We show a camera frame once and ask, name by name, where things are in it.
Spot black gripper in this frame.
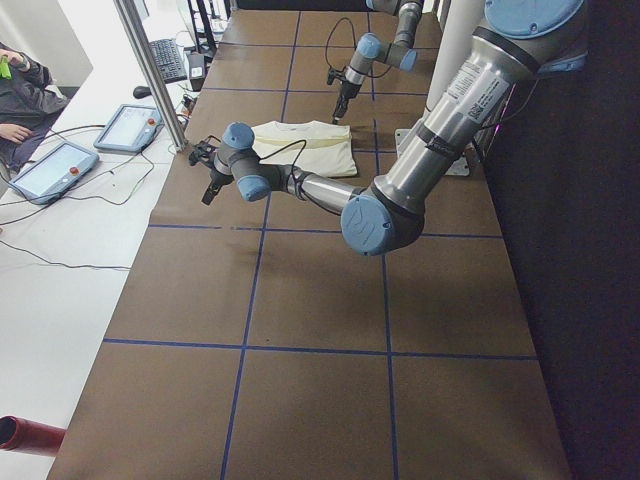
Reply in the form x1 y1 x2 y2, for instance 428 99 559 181
188 140 223 205
327 67 363 124

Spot cream cat print t-shirt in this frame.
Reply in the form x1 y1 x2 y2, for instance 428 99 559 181
252 120 357 178

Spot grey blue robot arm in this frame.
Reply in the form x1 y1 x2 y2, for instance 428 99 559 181
188 1 588 256
326 0 424 124

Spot far teach pendant tablet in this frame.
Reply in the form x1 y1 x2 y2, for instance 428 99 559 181
93 104 163 154

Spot teach pendant tablet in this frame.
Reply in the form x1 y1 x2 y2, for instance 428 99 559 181
93 104 163 154
9 142 99 205

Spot black computer mouse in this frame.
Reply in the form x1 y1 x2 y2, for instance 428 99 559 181
132 86 151 99

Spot black box with white label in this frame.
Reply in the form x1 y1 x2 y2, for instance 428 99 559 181
187 52 207 92

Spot black keyboard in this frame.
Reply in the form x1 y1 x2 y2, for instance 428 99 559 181
149 39 187 83

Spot near teach pendant tablet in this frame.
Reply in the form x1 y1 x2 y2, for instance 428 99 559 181
9 142 99 205

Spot seated person in dark jacket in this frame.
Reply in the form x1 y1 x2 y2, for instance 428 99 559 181
1 44 69 173

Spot red cylinder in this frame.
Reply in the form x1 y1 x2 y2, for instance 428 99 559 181
1 416 66 457

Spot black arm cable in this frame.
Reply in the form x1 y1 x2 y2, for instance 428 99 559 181
324 17 359 76
257 138 309 199

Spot black pendant cables on desk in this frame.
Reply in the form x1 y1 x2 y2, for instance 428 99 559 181
0 119 174 274

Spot aluminium frame post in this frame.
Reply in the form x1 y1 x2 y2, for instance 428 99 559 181
114 0 188 152

